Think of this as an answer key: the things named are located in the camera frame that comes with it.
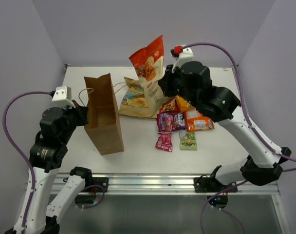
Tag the purple candy packet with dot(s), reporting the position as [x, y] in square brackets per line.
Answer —
[170, 122]

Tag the orange yellow snack bag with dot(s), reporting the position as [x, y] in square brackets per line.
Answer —
[183, 105]

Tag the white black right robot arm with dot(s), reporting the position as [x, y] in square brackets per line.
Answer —
[192, 82]

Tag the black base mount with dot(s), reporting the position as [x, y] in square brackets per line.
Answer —
[96, 193]
[205, 184]

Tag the pink small snack packet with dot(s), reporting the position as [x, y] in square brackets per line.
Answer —
[164, 142]

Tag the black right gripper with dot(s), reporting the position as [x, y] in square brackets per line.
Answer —
[165, 82]

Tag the orange white snack packet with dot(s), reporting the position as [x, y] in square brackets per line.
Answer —
[195, 121]

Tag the brown paper bag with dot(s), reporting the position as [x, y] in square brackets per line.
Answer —
[103, 129]

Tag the brown potato chips bag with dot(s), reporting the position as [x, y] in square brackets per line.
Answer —
[134, 103]

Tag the cassava chips bag cream red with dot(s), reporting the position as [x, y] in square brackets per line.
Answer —
[148, 65]

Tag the red snack packet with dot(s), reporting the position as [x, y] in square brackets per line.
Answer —
[170, 106]

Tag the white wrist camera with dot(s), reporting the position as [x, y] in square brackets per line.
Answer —
[182, 55]
[63, 97]

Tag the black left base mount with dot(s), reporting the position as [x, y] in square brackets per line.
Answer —
[96, 193]

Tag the green small snack packet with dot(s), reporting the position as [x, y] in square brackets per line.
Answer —
[188, 141]

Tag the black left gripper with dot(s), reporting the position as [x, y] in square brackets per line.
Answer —
[82, 112]

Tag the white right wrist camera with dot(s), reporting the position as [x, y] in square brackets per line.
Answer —
[182, 55]

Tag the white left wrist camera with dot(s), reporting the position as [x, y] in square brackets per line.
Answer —
[63, 97]

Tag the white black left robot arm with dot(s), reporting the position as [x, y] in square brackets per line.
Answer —
[38, 214]

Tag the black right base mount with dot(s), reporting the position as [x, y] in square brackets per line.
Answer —
[205, 184]

